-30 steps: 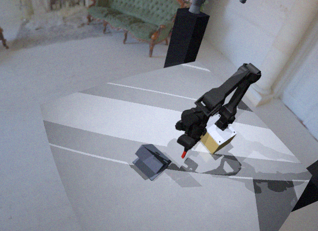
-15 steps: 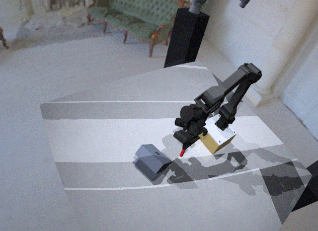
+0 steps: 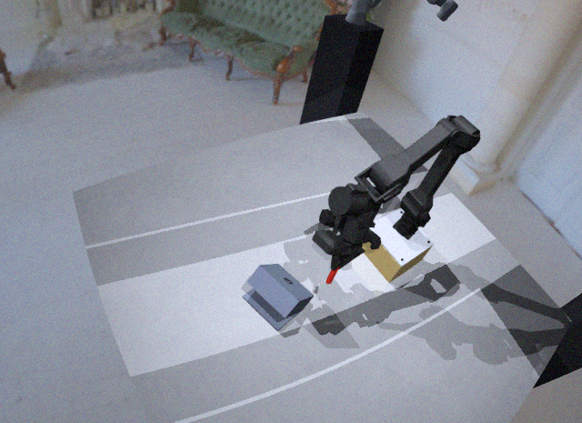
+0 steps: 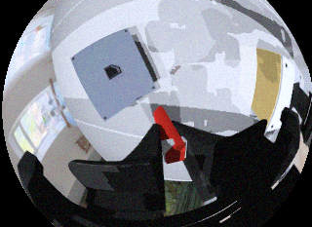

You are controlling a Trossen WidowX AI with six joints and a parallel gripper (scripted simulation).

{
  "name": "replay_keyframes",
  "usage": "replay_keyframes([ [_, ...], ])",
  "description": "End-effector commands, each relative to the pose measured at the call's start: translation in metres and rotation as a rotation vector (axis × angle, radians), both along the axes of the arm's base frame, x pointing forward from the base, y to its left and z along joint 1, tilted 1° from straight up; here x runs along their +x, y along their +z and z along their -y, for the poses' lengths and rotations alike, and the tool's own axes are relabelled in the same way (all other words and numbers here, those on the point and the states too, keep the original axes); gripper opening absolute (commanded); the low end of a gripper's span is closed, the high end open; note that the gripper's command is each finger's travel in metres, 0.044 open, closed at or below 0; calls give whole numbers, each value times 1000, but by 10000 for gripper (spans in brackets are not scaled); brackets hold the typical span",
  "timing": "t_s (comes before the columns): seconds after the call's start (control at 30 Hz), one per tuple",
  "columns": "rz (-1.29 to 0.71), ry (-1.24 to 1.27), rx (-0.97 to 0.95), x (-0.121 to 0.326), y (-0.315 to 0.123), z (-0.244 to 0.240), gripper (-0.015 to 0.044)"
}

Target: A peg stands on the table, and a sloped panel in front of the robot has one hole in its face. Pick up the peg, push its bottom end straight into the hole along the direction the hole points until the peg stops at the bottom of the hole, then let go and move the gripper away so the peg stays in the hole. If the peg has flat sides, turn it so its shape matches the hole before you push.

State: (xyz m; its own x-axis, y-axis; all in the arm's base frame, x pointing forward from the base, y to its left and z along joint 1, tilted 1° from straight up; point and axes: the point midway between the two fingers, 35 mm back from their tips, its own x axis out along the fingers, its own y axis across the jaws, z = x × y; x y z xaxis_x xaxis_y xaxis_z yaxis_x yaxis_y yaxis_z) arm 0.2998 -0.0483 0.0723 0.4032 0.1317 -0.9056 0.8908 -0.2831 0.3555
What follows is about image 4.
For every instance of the red peg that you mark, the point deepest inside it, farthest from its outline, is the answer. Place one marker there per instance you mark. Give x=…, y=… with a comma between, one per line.
x=174, y=145

